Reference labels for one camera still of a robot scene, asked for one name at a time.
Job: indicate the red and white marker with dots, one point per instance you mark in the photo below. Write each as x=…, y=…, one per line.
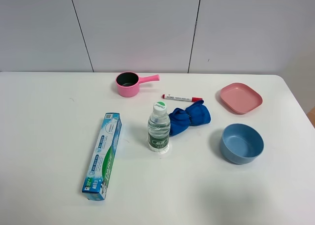
x=188, y=99

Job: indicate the clear water bottle green label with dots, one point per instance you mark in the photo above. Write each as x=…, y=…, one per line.
x=159, y=127

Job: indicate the blue cloth bundle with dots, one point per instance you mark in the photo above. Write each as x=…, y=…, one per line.
x=195, y=115

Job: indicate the pink square plate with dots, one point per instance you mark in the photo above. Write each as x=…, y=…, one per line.
x=240, y=98

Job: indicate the blue bowl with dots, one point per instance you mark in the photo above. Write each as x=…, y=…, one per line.
x=240, y=144

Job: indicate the toothpaste box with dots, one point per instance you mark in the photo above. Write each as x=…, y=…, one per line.
x=98, y=174

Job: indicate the pink saucepan with handle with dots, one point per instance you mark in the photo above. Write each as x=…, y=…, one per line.
x=128, y=83

